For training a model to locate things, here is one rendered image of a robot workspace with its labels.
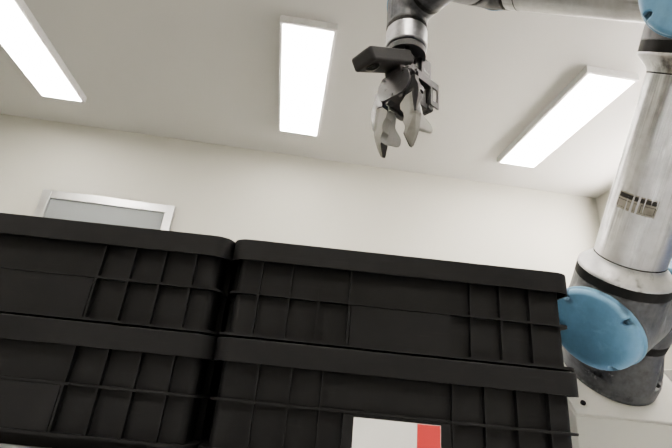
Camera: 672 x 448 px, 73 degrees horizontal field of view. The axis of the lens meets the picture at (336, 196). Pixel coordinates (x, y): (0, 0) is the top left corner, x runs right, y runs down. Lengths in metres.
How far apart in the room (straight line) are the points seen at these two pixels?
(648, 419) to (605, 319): 0.26
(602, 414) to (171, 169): 3.87
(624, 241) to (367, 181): 3.66
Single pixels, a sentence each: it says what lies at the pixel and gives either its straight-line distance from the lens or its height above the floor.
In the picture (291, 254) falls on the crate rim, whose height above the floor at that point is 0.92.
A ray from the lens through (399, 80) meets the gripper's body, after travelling 0.78.
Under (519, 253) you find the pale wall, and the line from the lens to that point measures 4.49.
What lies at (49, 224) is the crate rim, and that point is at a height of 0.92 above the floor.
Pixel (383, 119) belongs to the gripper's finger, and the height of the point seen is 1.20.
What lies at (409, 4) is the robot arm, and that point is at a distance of 0.88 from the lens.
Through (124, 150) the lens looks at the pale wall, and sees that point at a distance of 4.48.
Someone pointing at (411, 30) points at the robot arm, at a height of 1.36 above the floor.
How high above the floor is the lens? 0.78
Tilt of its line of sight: 24 degrees up
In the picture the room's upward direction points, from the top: 6 degrees clockwise
